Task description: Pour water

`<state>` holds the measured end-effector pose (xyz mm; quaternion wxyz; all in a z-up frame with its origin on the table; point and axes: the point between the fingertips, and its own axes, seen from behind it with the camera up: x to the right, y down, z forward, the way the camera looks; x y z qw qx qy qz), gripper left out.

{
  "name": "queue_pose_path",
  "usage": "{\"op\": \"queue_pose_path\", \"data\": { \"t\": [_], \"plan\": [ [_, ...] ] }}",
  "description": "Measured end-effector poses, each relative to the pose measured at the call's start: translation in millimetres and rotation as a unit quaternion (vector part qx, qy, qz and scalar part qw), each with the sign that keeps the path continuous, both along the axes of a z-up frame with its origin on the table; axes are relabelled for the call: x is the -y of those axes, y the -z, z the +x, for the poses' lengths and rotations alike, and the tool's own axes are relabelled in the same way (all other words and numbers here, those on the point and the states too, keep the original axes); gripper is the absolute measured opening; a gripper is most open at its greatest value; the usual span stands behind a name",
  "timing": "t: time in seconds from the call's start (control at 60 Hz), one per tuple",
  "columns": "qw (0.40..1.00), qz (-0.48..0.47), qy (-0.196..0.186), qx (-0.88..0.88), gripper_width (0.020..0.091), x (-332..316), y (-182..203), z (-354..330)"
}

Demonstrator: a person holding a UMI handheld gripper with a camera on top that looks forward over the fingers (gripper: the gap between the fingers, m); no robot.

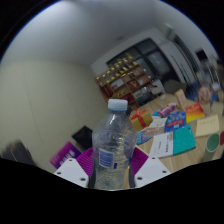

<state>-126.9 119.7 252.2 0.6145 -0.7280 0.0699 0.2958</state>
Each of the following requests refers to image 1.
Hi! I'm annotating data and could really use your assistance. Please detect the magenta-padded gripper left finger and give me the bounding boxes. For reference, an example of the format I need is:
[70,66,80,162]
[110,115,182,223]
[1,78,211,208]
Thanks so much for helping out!
[53,147,96,188]

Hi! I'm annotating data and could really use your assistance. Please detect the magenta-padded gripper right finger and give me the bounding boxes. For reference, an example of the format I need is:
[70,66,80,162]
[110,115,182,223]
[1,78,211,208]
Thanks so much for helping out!
[128,146,172,189]

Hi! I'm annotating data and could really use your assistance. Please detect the clear plastic water bottle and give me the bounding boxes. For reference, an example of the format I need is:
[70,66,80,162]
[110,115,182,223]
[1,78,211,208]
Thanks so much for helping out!
[88,98,138,191]

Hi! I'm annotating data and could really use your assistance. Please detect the purple sign board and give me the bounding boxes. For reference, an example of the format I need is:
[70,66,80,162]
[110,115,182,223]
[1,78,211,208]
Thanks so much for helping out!
[49,141,82,169]

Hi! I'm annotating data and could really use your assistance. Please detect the white booklet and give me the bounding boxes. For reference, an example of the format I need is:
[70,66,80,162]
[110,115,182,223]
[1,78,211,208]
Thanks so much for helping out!
[148,131,175,159]

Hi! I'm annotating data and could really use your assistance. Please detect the multicolour picture book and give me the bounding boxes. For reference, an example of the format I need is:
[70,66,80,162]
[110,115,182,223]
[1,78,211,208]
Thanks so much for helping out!
[135,128,153,146]

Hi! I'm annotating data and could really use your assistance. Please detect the teal book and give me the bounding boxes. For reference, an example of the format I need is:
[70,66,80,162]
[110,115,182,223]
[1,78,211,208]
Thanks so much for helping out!
[172,123,197,157]

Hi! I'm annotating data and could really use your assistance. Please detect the yellow gift box red ribbon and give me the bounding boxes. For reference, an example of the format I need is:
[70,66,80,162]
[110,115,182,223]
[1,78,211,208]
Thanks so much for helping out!
[129,108,154,133]

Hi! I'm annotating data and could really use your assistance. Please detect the blue book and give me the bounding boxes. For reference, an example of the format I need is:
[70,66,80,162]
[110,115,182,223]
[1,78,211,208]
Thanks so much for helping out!
[163,110,187,134]

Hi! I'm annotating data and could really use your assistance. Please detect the grey mesh-back office chair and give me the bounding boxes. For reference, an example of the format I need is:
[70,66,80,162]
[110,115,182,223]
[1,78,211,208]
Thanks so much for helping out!
[1,141,34,166]

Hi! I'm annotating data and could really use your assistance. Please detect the pink box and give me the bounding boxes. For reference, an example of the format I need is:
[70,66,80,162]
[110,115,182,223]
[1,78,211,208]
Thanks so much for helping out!
[157,103,178,118]

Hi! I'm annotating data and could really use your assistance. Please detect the green cup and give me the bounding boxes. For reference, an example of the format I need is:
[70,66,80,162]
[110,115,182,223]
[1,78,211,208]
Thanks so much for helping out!
[202,132,221,163]

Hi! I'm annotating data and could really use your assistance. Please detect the beige envelope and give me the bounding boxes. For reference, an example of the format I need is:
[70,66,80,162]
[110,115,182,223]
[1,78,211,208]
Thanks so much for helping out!
[194,114,221,138]

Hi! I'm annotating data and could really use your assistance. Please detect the orange book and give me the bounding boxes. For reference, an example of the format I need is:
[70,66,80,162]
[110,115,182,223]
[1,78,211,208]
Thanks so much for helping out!
[184,101,206,124]

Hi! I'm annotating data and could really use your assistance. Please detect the grey armchair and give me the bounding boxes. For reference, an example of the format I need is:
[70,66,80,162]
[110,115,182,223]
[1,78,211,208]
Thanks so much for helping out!
[163,79,183,96]

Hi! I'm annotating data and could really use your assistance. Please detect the wooden shelf unit with trophies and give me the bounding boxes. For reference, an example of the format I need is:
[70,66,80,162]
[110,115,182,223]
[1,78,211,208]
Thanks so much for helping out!
[94,52,158,108]

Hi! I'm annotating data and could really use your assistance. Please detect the pink flowers in white pot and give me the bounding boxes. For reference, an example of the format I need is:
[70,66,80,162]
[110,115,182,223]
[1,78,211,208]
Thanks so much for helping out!
[198,85,214,104]

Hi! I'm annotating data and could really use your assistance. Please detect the black framed glass door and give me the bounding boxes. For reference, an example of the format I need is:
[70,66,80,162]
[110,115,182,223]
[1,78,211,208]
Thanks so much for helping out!
[106,37,174,88]

